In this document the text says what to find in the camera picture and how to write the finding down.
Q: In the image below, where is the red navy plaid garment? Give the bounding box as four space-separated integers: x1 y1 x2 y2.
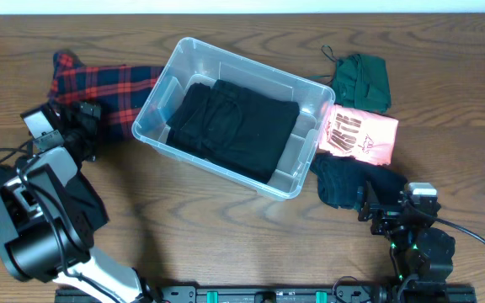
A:
48 50 163 143

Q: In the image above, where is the dark green garment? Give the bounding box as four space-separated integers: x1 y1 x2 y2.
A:
309 45 392 114

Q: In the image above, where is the clear plastic storage bin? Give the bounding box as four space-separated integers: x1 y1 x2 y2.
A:
131 37 335 200

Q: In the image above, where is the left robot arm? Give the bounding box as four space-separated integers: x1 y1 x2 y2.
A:
0 102 163 302

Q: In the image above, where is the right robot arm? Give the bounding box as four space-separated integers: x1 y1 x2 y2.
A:
358 183 456 284

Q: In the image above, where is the black ribbed folded garment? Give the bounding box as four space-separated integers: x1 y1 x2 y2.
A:
310 153 408 211

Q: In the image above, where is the coral printed t-shirt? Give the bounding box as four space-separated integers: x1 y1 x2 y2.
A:
318 105 399 166

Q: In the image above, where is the black mounting rail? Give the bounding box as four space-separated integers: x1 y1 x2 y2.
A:
55 284 477 303

